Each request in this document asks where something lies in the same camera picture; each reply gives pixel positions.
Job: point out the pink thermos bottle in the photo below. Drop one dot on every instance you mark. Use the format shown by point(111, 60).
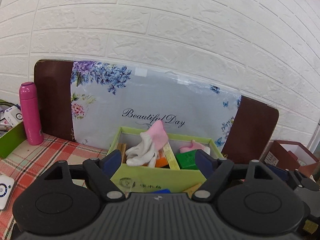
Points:
point(31, 112)

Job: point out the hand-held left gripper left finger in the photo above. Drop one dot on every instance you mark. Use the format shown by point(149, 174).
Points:
point(112, 161)

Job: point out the blue small carton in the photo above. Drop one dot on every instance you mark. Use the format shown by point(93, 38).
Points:
point(160, 191)

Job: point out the orange and white carton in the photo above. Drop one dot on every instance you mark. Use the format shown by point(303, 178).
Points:
point(161, 162)

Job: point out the floral pillow package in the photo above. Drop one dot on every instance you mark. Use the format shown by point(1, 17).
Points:
point(150, 97)

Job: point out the brown small carton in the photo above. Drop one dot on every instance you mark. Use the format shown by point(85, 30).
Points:
point(192, 187)

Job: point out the dark green open box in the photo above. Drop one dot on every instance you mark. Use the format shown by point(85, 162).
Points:
point(12, 140)

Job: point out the brown gift box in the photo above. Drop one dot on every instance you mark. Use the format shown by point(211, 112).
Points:
point(282, 155)

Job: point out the light green cardboard box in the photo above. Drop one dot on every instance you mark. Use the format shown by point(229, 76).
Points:
point(155, 177)

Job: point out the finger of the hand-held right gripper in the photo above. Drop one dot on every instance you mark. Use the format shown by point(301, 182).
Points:
point(276, 171)

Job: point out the plaid bed sheet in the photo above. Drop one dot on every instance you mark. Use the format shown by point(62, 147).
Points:
point(50, 155)

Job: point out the floral Beautiful Day board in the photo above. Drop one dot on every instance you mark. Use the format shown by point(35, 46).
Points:
point(53, 100)

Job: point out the white glove pink cuff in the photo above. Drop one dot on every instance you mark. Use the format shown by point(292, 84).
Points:
point(142, 152)
point(192, 146)

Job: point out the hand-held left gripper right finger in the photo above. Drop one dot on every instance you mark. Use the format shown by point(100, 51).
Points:
point(205, 161)

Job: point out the green small carton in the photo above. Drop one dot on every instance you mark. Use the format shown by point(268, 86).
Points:
point(186, 160)

